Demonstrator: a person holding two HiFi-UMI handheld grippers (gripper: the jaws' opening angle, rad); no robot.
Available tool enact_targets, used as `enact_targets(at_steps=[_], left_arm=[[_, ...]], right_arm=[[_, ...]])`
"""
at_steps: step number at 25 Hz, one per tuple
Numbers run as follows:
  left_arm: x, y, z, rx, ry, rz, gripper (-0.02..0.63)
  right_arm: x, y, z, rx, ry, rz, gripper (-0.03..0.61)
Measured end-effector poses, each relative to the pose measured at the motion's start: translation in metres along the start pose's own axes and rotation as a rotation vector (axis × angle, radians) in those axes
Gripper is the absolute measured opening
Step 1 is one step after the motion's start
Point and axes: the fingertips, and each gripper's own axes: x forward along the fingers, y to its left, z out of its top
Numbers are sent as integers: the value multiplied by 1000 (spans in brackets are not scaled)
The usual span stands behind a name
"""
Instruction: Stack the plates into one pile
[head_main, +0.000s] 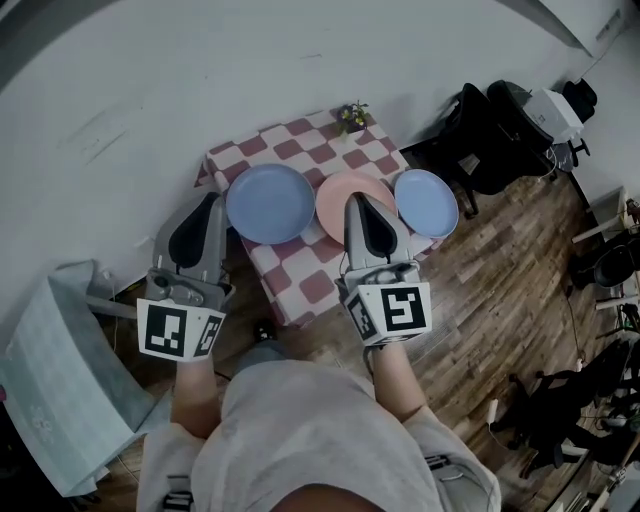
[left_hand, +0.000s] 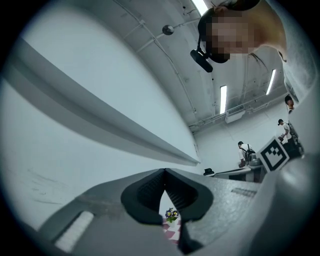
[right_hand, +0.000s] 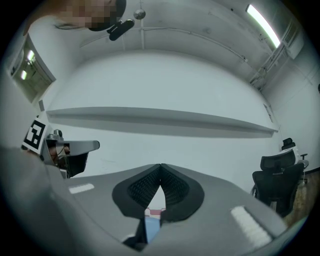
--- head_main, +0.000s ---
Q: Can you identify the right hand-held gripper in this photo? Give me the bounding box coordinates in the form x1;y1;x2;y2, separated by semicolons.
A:
335;191;434;347

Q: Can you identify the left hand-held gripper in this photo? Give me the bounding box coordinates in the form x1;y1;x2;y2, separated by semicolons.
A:
136;192;236;361

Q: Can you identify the pink plate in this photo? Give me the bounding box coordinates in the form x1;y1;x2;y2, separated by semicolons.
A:
314;171;400;249

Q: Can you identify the small blue plate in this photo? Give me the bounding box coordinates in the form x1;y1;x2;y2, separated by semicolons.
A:
394;168;460;240

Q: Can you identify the large blue plate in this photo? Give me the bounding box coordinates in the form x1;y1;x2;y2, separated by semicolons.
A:
225;163;317;246

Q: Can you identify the person's left forearm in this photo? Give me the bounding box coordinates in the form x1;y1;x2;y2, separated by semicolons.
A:
169;355;222;442

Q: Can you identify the person's right forearm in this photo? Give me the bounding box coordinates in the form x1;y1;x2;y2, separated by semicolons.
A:
368;341;432;427

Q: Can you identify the table with pink checkered cloth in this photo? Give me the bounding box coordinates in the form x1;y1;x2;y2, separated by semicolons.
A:
193;107;447;330

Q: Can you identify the small potted flower plant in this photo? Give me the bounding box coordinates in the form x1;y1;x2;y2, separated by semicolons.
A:
333;99;374;138

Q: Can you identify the person's leg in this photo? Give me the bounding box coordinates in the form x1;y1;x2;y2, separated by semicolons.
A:
233;341;290;376

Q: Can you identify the black office chair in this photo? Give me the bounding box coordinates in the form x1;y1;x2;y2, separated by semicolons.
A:
405;82;551;221
486;78;592;182

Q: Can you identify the pale teal cloth covered furniture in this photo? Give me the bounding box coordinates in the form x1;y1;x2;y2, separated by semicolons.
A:
0;258;172;499

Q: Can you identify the person's grey shirt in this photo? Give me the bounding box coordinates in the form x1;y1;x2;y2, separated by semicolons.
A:
136;358;502;512

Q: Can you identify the white box appliance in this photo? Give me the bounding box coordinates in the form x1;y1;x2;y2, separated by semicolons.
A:
523;88;587;145

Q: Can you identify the white shelf unit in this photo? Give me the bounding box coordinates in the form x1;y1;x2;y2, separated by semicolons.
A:
571;186;640;245

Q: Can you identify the black round stool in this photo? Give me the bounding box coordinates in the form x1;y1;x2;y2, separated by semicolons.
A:
591;246;637;290

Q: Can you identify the black chair with star base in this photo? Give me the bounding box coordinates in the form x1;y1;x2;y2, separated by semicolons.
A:
508;337;640;482

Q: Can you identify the black harness strap buckle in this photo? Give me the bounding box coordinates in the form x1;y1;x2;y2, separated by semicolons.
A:
161;473;195;512
423;451;465;482

